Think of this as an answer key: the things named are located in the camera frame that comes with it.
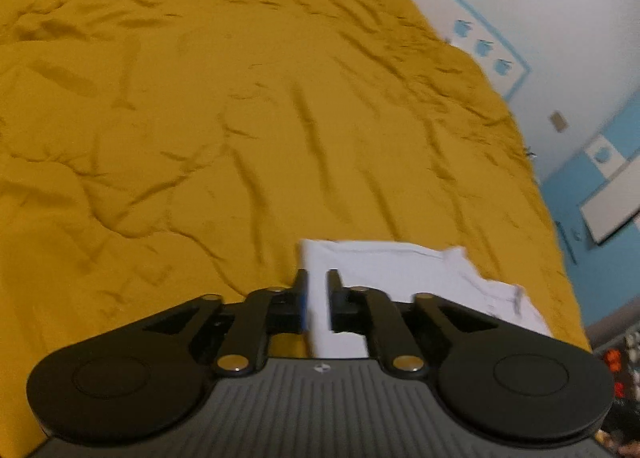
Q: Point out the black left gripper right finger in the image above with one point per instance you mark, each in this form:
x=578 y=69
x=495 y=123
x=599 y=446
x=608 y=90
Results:
x=501 y=381

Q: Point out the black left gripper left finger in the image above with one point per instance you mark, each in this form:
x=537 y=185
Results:
x=141 y=380

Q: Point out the white small t-shirt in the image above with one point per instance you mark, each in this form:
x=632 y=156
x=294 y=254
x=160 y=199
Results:
x=402 y=270

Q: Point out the blue white wardrobe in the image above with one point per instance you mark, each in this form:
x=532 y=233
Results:
x=594 y=202

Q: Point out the mustard yellow bedspread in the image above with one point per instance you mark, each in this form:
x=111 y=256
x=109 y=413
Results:
x=156 y=150

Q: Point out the white blue headboard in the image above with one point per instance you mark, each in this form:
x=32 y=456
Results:
x=461 y=25

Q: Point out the beige wall switch plate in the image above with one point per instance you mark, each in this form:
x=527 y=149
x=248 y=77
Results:
x=558 y=121

